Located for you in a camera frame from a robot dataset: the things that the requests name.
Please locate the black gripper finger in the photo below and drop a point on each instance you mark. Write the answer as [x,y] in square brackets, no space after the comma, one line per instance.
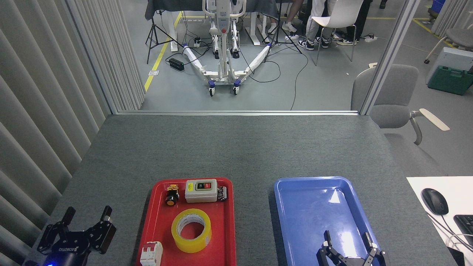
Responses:
[103,236]
[330,256]
[55,232]
[375,258]

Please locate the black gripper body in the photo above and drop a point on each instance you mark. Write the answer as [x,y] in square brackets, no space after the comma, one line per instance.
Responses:
[68,255]
[355,262]

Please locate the yellow tape roll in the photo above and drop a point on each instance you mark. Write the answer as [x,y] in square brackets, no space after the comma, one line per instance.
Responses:
[192,245]

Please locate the blue plastic tray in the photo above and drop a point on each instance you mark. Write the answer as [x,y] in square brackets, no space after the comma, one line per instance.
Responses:
[306,221]

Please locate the white circuit breaker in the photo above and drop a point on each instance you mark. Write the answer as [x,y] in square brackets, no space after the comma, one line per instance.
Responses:
[150,255]

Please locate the black orange push button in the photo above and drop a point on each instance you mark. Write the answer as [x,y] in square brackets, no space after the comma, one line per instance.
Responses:
[171,197]

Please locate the black computer mouse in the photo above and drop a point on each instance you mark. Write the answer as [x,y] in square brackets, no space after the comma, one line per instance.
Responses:
[434,201]

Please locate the white desk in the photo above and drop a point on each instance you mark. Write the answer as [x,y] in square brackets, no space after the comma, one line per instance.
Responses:
[419,184]

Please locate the black keyboard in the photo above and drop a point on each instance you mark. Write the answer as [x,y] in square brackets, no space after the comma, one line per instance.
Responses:
[466,227]

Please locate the red plastic tray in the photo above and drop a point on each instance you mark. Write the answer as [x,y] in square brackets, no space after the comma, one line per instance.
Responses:
[221,236]

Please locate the small black connector block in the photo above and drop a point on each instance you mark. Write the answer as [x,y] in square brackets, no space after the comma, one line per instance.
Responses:
[221,194]

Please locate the grey pleated curtain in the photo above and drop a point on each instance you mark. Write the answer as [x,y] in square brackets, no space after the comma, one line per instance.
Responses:
[44,92]

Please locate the grey office chair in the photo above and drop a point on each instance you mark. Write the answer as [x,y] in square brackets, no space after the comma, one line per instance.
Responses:
[391,107]

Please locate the black power adapter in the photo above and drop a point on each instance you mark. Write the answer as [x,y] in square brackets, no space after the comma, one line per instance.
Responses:
[176,64]

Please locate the green tool case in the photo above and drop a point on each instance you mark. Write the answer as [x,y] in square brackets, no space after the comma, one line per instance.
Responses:
[449,79]

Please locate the black tripod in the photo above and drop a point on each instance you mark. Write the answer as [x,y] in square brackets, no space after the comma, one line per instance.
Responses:
[152,33]
[279,37]

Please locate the grey white equipment box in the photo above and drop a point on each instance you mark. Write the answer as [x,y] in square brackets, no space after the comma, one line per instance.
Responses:
[454,59]

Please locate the white wheeled stand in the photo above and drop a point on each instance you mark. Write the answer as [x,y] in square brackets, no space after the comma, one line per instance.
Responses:
[223,55]

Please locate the white power strip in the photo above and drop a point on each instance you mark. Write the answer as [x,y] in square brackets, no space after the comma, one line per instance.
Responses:
[370,38]

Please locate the person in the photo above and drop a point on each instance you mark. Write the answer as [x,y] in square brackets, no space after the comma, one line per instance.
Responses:
[316,22]
[353,26]
[290,26]

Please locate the grey chair with beige legs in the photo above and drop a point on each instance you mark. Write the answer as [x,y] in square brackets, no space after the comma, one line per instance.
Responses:
[460,37]

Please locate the white plastic chair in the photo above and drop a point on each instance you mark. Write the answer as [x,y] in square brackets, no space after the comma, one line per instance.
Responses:
[343,16]

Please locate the dark cloth covered desk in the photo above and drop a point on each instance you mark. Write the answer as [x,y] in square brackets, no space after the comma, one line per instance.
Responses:
[184,5]

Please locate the blue bin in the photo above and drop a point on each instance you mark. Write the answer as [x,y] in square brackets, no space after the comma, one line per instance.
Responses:
[438,7]

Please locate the white switch box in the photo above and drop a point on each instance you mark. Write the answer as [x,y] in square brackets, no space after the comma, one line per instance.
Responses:
[201,194]

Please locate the silver table rail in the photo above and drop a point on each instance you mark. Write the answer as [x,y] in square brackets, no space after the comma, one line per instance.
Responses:
[236,112]

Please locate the silver post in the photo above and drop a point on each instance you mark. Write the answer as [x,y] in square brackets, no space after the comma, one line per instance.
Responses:
[391,55]

